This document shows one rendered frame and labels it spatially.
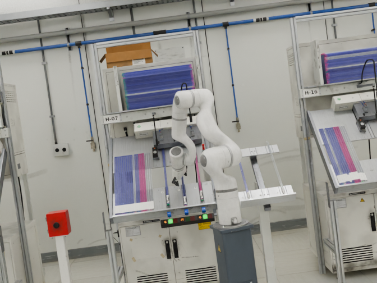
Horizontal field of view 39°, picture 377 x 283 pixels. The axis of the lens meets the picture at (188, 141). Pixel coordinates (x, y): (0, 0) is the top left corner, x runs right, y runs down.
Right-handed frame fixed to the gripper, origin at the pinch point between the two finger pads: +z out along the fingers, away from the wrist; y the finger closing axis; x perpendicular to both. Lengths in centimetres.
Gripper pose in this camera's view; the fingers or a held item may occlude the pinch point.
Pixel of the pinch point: (180, 179)
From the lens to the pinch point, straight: 343.6
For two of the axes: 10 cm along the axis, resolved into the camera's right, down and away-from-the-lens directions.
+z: 0.8, 5.9, 8.0
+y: -5.5, 7.0, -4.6
